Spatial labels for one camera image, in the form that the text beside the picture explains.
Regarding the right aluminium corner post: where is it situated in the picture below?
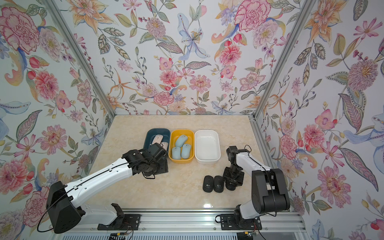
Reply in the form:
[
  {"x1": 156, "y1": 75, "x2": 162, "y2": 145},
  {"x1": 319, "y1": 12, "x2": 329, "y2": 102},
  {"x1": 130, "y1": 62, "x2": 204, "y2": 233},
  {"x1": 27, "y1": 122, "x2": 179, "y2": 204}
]
[{"x1": 250, "y1": 1, "x2": 316, "y2": 121}]

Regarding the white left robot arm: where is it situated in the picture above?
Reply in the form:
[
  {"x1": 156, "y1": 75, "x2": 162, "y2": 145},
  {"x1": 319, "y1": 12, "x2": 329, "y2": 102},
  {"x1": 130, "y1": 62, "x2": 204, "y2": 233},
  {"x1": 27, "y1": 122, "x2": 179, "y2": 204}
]
[{"x1": 45, "y1": 144, "x2": 168, "y2": 235}]

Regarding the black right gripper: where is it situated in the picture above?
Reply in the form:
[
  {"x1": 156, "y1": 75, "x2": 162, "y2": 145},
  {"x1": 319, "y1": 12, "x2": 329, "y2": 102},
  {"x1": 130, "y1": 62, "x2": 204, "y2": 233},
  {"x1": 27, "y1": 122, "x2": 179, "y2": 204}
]
[{"x1": 222, "y1": 165, "x2": 244, "y2": 184}]

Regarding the white storage box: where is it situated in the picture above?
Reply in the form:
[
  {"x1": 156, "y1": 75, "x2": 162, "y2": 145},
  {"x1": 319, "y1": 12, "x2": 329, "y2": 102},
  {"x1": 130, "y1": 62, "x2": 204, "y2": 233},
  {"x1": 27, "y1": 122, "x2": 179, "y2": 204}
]
[{"x1": 194, "y1": 130, "x2": 221, "y2": 165}]

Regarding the black mouse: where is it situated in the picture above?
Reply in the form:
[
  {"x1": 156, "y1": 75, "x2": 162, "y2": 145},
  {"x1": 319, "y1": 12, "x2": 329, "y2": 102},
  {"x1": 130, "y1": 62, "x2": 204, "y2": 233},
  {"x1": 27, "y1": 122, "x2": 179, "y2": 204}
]
[
  {"x1": 226, "y1": 183, "x2": 237, "y2": 191},
  {"x1": 214, "y1": 176, "x2": 225, "y2": 193},
  {"x1": 203, "y1": 176, "x2": 214, "y2": 193}
]

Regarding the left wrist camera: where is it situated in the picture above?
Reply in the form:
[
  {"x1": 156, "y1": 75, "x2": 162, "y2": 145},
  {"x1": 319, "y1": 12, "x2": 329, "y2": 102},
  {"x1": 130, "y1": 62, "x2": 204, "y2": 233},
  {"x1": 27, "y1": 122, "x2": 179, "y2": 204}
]
[{"x1": 148, "y1": 143, "x2": 168, "y2": 161}]

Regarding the aluminium corner post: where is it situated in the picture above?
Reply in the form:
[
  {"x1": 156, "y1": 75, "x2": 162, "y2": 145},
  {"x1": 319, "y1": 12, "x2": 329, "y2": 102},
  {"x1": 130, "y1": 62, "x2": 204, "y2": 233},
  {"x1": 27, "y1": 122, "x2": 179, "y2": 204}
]
[
  {"x1": 250, "y1": 1, "x2": 316, "y2": 121},
  {"x1": 42, "y1": 0, "x2": 116, "y2": 120}
]

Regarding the pink mouse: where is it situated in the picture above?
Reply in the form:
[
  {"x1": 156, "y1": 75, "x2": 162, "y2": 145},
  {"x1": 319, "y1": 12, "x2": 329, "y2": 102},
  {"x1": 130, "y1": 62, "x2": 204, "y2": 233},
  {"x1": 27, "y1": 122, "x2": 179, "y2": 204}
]
[
  {"x1": 160, "y1": 142, "x2": 169, "y2": 151},
  {"x1": 152, "y1": 135, "x2": 164, "y2": 146}
]

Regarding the yellow storage box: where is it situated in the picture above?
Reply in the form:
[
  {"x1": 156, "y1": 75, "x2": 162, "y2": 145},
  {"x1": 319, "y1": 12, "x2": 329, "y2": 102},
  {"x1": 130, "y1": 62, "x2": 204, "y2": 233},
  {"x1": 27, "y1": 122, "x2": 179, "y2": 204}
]
[{"x1": 169, "y1": 130, "x2": 195, "y2": 164}]

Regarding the left aluminium corner post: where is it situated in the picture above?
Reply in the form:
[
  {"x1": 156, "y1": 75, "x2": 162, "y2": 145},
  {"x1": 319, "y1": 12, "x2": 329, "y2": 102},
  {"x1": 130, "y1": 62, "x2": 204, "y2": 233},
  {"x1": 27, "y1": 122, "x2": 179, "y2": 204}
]
[{"x1": 42, "y1": 0, "x2": 116, "y2": 120}]

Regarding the dark teal storage box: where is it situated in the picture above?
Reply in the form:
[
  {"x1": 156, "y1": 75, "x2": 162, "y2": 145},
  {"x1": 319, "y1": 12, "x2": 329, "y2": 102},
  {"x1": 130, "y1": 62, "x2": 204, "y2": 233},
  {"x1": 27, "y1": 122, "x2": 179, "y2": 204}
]
[{"x1": 143, "y1": 128, "x2": 171, "y2": 149}]

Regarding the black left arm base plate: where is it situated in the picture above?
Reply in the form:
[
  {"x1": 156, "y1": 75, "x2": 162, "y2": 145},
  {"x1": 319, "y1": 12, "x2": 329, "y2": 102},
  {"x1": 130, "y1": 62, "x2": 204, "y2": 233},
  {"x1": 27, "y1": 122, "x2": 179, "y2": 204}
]
[{"x1": 97, "y1": 214, "x2": 141, "y2": 231}]

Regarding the light blue mouse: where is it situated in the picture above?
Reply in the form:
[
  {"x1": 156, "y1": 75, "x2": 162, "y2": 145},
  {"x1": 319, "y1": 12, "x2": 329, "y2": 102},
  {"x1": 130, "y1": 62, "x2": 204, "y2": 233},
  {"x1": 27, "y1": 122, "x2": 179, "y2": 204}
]
[
  {"x1": 175, "y1": 135, "x2": 188, "y2": 148},
  {"x1": 181, "y1": 144, "x2": 192, "y2": 160},
  {"x1": 172, "y1": 147, "x2": 182, "y2": 160}
]

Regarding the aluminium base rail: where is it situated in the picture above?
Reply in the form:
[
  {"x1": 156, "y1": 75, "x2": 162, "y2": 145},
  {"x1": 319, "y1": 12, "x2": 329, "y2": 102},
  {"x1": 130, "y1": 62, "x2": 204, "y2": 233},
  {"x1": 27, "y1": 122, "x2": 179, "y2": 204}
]
[{"x1": 49, "y1": 208, "x2": 304, "y2": 240}]

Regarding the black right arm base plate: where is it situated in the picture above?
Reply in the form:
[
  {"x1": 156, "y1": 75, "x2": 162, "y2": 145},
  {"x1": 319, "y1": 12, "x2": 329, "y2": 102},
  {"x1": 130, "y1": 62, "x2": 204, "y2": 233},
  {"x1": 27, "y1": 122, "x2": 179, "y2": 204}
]
[{"x1": 215, "y1": 214, "x2": 262, "y2": 232}]

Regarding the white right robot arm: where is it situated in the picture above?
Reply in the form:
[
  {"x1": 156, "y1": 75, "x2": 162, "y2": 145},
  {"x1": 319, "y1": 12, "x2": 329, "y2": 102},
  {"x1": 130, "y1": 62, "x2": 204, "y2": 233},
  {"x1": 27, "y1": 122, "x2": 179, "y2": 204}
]
[{"x1": 223, "y1": 146, "x2": 291, "y2": 229}]

